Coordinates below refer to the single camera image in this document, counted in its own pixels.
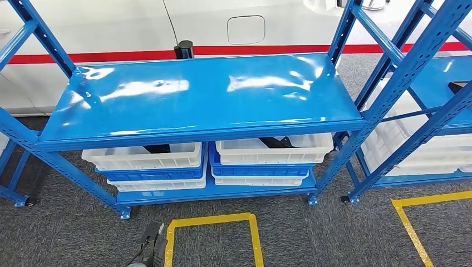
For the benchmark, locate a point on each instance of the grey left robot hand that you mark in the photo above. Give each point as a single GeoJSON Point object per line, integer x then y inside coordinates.
{"type": "Point", "coordinates": [159, 254]}

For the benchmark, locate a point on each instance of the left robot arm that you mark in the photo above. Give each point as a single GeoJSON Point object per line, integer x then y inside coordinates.
{"type": "Point", "coordinates": [137, 264]}

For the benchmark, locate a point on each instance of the blue metal shelf rack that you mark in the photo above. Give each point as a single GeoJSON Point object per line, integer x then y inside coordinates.
{"type": "Point", "coordinates": [14, 184]}
{"type": "Point", "coordinates": [438, 81]}
{"type": "Point", "coordinates": [202, 96]}

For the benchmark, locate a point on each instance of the white vehicle with red stripe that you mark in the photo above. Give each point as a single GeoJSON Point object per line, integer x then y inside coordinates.
{"type": "Point", "coordinates": [110, 29]}

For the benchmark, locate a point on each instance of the black bracket part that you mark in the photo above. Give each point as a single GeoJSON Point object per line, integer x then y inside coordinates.
{"type": "Point", "coordinates": [156, 149]}
{"type": "Point", "coordinates": [457, 86]}
{"type": "Point", "coordinates": [276, 143]}

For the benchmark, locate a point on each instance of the black stanchion post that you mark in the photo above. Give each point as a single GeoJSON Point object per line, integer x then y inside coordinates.
{"type": "Point", "coordinates": [184, 49]}

